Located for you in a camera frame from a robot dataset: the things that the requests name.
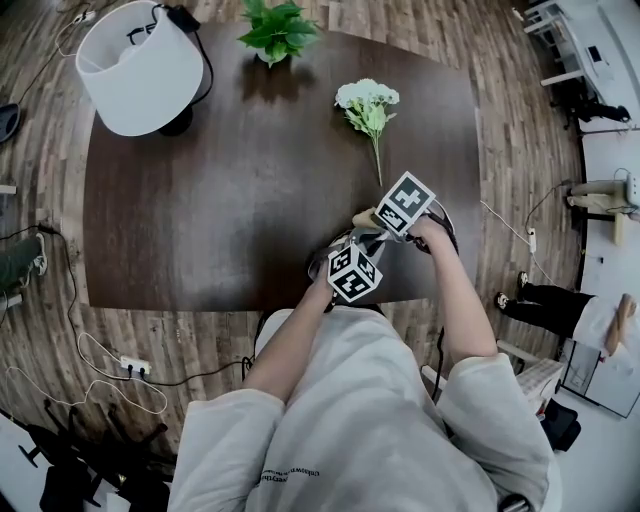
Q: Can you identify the beige wooden stand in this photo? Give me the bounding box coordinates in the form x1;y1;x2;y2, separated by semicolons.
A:
566;169;640;246

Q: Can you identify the white table lamp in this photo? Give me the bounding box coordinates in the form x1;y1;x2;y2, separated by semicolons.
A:
74;0;215;138

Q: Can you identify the white office desk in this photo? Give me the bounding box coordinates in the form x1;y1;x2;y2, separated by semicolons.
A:
522;0;640;86

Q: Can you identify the person's left forearm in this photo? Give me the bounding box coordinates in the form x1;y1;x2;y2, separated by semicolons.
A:
243;279;335;401

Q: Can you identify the person's right forearm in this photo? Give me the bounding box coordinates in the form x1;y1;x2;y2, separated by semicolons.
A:
412;219;500;371

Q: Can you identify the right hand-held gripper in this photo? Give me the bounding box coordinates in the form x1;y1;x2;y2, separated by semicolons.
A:
374;171;459;257

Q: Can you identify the white artificial flower bouquet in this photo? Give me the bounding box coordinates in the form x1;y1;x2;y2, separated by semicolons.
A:
333;78;401;188

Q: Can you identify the grey round device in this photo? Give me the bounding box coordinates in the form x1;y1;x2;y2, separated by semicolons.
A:
0;103;22;144

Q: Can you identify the pale yellow sponge piece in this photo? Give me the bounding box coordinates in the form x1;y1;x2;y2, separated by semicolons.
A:
352;207;385;230

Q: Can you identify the person's light grey shirt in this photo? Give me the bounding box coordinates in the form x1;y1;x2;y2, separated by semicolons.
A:
167;304;564;512

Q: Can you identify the black floor cable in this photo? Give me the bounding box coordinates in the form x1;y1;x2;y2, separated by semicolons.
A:
37;224;251;387

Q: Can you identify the white floor cable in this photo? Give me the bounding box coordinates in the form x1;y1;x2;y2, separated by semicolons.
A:
479;199;567;287

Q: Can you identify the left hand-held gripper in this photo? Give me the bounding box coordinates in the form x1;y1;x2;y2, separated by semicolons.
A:
306;227;390;305

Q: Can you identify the black office chair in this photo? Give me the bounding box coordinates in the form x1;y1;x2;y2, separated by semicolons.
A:
17;397;174;512

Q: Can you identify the white patterned box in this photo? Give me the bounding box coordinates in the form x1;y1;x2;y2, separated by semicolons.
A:
514;358;566;401

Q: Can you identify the potted green plant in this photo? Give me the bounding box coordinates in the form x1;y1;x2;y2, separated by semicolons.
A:
237;0;324;69

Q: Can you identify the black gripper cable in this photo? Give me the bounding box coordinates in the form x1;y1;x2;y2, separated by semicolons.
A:
431;327;448;401

